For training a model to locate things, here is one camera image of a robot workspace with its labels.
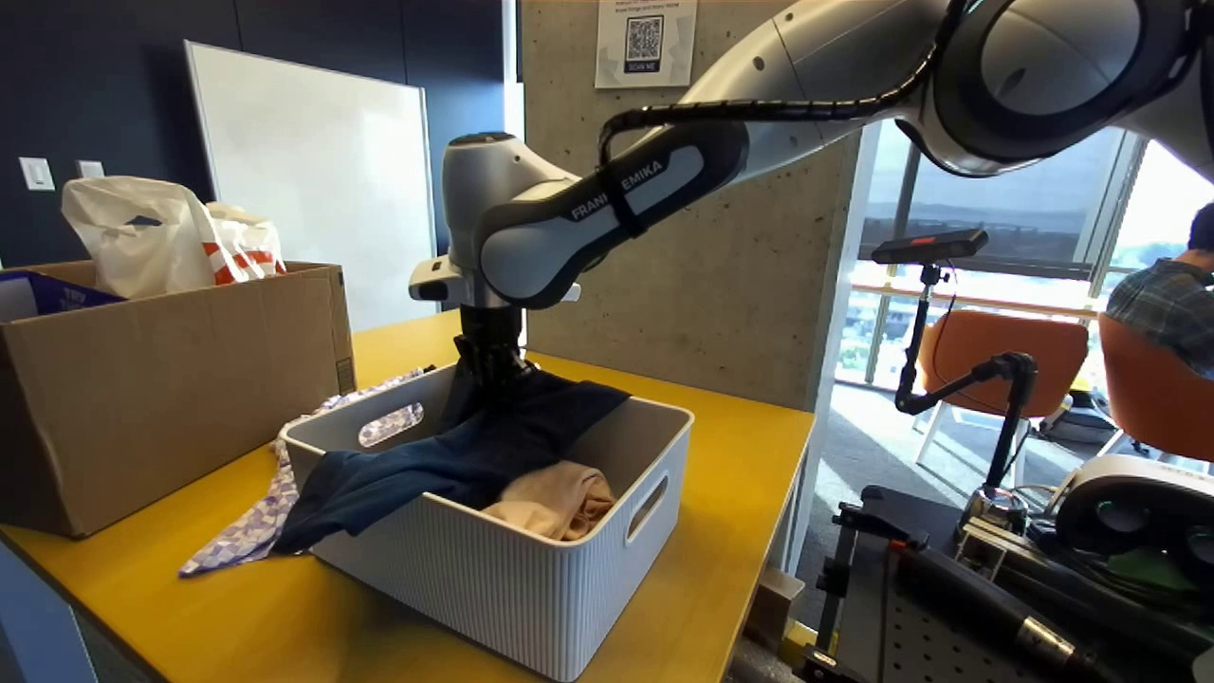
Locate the black tool with grey grip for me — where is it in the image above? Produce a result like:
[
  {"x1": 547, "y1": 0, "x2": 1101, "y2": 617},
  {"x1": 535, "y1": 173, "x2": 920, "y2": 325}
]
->
[{"x1": 884, "y1": 541, "x2": 1104, "y2": 679}]

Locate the peach shirt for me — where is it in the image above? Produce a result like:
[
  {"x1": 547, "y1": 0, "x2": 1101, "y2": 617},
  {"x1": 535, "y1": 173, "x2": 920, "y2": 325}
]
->
[{"x1": 478, "y1": 454, "x2": 618, "y2": 545}]

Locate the blue bag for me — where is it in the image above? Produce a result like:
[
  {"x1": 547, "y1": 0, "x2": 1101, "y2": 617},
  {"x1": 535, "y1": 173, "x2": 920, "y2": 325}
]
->
[{"x1": 0, "y1": 269, "x2": 126, "y2": 320}]

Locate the black orange bar clamp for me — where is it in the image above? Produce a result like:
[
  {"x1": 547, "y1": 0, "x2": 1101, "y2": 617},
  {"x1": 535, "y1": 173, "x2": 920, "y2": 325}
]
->
[{"x1": 807, "y1": 497, "x2": 933, "y2": 683}]

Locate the seated person plaid shirt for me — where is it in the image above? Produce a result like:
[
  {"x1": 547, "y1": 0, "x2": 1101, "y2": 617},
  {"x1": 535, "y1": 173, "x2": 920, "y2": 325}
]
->
[{"x1": 1101, "y1": 201, "x2": 1214, "y2": 382}]

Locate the white rounded device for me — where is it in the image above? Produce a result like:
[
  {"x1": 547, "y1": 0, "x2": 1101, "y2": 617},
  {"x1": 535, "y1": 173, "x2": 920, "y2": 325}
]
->
[{"x1": 1049, "y1": 450, "x2": 1214, "y2": 593}]

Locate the black articulated camera stand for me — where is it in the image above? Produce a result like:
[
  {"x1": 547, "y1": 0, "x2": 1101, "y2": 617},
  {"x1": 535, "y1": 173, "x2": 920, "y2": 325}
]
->
[{"x1": 890, "y1": 256, "x2": 1038, "y2": 497}]

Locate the orange chair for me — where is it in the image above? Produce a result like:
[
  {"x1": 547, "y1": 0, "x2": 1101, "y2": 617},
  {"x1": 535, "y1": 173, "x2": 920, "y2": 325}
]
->
[
  {"x1": 1097, "y1": 311, "x2": 1214, "y2": 466},
  {"x1": 912, "y1": 307, "x2": 1091, "y2": 471}
]

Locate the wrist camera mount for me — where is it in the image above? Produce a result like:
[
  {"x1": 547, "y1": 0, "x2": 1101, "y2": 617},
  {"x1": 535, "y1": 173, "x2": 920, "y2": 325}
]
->
[{"x1": 407, "y1": 254, "x2": 471, "y2": 311}]

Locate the black stereo camera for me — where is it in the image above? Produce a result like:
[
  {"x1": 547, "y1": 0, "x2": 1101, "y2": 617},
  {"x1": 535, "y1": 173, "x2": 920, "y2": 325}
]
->
[{"x1": 870, "y1": 222, "x2": 994, "y2": 265}]

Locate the purple floral cloth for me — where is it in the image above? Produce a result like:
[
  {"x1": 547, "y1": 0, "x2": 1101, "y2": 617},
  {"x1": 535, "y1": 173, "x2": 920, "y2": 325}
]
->
[{"x1": 179, "y1": 363, "x2": 441, "y2": 580}]

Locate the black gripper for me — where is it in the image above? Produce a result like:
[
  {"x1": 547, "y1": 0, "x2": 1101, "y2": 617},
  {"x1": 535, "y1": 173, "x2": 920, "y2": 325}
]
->
[{"x1": 450, "y1": 299, "x2": 527, "y2": 382}]

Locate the white orange plastic bag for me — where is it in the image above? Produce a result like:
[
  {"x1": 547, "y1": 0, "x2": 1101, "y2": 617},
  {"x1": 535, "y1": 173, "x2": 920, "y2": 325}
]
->
[{"x1": 58, "y1": 169, "x2": 293, "y2": 304}]

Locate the QR code poster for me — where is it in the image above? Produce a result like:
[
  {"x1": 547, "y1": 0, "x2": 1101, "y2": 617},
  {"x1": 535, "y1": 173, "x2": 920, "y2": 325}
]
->
[{"x1": 592, "y1": 0, "x2": 702, "y2": 91}]

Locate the navy blue shirt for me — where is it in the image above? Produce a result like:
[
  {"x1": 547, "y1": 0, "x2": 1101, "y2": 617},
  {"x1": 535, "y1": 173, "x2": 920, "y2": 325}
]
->
[{"x1": 268, "y1": 363, "x2": 633, "y2": 559}]

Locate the brown cardboard box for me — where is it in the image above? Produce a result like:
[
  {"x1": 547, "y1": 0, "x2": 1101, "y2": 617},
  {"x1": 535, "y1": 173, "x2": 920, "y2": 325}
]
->
[{"x1": 0, "y1": 256, "x2": 361, "y2": 541}]

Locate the whiteboard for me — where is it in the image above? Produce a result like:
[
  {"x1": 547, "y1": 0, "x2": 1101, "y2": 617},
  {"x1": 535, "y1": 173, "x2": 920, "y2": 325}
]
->
[{"x1": 183, "y1": 36, "x2": 444, "y2": 333}]

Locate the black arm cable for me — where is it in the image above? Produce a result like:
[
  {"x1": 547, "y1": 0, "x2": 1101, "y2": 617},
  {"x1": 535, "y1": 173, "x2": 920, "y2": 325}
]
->
[{"x1": 597, "y1": 0, "x2": 979, "y2": 244}]

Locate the white plastic storage bin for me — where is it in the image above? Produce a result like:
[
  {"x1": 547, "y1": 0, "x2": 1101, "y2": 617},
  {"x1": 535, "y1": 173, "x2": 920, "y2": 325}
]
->
[{"x1": 275, "y1": 357, "x2": 698, "y2": 683}]

